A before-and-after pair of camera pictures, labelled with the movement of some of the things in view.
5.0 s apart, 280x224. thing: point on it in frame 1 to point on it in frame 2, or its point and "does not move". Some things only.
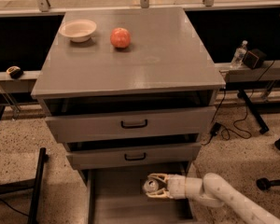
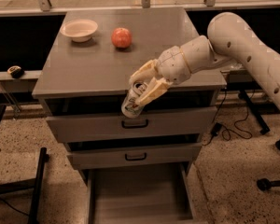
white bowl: [77, 30] does not move
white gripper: [176, 186] to [173, 64]
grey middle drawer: [135, 157] does not move
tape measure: [15, 72] does not move
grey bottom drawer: [116, 196] does not move
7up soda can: [150, 186] to [132, 106]
